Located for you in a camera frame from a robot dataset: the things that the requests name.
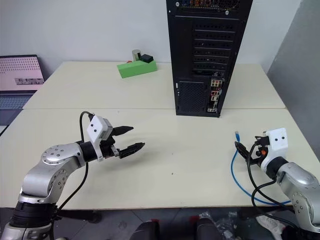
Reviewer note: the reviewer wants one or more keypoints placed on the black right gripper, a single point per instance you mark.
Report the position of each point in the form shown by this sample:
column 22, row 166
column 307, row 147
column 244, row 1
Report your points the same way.
column 257, row 156

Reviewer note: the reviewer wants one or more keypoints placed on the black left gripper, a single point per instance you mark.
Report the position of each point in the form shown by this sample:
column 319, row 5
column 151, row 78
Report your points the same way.
column 108, row 150

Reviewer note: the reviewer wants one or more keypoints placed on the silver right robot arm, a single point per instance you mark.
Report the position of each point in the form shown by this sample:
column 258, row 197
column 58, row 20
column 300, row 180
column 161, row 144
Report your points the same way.
column 297, row 182

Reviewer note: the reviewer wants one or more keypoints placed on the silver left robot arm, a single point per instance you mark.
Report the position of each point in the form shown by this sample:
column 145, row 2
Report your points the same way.
column 50, row 172

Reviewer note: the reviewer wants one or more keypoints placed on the green block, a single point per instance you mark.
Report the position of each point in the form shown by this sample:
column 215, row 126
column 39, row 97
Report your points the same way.
column 136, row 70

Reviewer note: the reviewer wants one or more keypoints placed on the clear plastic bags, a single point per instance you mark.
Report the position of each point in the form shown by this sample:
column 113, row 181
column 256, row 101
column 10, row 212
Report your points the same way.
column 267, row 222

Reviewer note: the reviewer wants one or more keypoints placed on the small black box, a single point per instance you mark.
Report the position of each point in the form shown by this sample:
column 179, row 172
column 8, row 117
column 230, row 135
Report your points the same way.
column 147, row 58

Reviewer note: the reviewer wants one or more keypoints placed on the silver metal cylinder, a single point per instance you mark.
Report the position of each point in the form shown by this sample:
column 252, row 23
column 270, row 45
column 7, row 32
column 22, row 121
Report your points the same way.
column 136, row 55

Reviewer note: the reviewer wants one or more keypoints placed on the dark rounded shape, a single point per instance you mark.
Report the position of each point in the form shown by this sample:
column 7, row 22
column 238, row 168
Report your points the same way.
column 147, row 231
column 207, row 230

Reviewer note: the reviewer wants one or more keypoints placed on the black computer tower case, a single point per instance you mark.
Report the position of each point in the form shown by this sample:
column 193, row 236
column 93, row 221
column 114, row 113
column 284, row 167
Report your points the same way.
column 200, row 62

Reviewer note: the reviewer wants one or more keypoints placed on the grey partition panel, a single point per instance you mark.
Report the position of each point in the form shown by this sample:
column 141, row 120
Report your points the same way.
column 297, row 62

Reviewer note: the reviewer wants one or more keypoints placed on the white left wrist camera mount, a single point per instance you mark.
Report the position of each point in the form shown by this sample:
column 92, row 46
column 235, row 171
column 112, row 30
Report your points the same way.
column 96, row 130

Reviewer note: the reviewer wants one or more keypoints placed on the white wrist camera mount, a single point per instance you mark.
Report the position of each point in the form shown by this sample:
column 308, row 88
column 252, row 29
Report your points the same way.
column 277, row 142
column 96, row 130

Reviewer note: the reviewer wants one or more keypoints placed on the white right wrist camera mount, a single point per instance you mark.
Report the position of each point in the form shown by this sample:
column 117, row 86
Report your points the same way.
column 277, row 142

